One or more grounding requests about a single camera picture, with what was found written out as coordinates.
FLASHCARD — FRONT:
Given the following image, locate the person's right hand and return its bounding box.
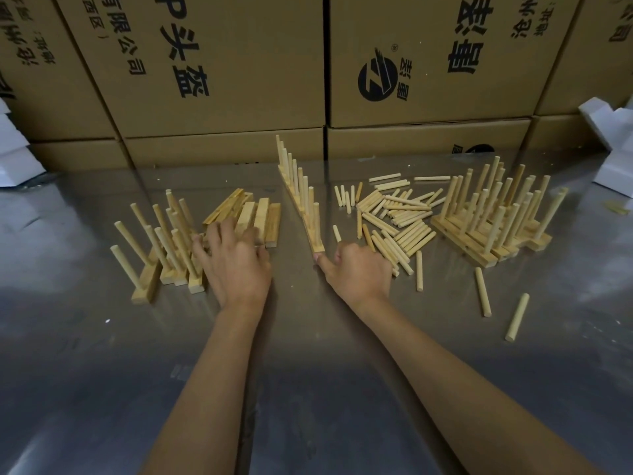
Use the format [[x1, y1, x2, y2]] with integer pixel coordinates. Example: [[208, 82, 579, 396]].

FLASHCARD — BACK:
[[314, 241, 394, 312]]

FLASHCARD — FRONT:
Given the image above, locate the person's left hand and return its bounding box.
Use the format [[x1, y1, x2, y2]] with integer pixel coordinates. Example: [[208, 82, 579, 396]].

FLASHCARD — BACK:
[[191, 218, 274, 312]]

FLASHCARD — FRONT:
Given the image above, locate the pile of drilled wooden bars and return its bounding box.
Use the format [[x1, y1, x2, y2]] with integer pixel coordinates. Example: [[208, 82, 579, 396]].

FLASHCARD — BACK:
[[201, 187, 282, 249]]

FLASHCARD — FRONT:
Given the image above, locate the pile of wooden dowels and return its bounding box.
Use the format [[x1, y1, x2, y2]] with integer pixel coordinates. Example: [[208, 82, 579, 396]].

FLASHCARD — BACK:
[[332, 172, 531, 343]]

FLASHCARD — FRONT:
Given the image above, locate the person's right forearm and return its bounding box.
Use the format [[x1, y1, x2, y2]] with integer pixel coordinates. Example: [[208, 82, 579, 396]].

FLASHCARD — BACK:
[[353, 291, 604, 475]]

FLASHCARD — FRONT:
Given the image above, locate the person's left forearm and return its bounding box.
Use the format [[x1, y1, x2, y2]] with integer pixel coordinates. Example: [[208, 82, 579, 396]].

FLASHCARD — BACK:
[[140, 303, 268, 475]]

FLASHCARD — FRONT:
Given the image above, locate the stack of white foam blocks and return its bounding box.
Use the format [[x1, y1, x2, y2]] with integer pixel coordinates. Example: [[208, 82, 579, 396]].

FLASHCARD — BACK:
[[578, 96, 633, 199], [0, 98, 43, 189]]

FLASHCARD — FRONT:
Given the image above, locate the shiny metal table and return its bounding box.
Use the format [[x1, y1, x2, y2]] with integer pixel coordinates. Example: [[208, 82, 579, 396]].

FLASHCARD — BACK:
[[0, 150, 633, 475]]

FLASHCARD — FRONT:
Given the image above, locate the stack of brown cardboard boxes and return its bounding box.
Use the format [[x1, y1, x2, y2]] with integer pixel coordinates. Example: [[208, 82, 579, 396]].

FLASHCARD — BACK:
[[0, 0, 633, 172]]

